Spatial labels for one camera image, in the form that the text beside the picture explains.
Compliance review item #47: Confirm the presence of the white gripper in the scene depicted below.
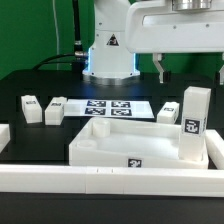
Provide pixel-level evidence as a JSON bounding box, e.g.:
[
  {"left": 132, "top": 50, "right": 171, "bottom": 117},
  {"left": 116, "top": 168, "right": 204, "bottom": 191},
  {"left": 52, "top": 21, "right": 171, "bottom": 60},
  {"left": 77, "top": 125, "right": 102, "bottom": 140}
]
[{"left": 125, "top": 0, "right": 224, "bottom": 85}]

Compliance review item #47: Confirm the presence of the white desk tabletop tray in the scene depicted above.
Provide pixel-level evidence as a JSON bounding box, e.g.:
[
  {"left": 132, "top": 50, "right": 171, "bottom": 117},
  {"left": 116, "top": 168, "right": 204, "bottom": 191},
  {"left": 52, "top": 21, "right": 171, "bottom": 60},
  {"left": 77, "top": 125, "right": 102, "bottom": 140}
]
[{"left": 69, "top": 117, "right": 209, "bottom": 169}]

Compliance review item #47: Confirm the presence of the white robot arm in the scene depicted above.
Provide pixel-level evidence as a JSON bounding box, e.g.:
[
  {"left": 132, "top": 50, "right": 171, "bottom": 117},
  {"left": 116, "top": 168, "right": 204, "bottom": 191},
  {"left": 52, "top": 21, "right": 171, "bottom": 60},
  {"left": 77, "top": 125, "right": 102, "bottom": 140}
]
[{"left": 83, "top": 0, "right": 224, "bottom": 85}]

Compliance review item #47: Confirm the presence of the white right fence block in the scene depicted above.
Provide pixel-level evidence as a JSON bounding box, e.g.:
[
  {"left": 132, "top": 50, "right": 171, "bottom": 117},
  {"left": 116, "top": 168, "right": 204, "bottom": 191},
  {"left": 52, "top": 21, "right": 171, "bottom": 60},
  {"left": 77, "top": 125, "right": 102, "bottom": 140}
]
[{"left": 205, "top": 130, "right": 224, "bottom": 170}]

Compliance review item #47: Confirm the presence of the white fence block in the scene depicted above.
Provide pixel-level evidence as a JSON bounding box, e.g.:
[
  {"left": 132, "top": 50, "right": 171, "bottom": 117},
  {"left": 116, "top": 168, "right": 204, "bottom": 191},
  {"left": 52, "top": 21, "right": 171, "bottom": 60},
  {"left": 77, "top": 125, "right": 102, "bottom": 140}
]
[
  {"left": 205, "top": 130, "right": 224, "bottom": 170},
  {"left": 0, "top": 124, "right": 10, "bottom": 153}
]

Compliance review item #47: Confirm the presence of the white front fence bar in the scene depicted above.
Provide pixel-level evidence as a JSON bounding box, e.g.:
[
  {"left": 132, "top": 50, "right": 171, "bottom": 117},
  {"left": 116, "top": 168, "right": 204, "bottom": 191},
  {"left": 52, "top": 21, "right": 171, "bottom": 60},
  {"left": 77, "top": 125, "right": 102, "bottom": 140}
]
[{"left": 0, "top": 165, "right": 224, "bottom": 197}]

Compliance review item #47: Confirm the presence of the white marker sheet with tags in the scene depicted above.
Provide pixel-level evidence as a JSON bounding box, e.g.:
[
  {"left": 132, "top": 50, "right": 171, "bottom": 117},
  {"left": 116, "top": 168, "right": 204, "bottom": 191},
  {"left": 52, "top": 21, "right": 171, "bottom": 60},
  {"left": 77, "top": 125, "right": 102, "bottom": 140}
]
[{"left": 64, "top": 99, "right": 154, "bottom": 118}]

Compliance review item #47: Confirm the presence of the white left fence block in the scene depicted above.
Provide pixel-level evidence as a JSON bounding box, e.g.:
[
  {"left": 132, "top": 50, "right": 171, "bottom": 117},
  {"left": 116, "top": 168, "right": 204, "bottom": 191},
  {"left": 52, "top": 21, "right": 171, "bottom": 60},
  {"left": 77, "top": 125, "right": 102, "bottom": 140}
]
[{"left": 0, "top": 124, "right": 10, "bottom": 153}]

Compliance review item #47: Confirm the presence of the black cable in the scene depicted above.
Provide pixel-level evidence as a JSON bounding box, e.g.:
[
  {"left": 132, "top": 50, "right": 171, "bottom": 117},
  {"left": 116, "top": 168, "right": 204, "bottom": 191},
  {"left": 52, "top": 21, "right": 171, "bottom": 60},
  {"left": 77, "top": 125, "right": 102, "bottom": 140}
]
[{"left": 31, "top": 0, "right": 90, "bottom": 71}]

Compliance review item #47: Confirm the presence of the white thin cable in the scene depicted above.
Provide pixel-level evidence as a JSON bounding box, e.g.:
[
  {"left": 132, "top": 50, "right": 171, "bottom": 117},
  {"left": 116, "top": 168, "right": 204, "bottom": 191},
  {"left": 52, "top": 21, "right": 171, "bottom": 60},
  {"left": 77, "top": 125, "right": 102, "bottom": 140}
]
[{"left": 51, "top": 0, "right": 61, "bottom": 71}]

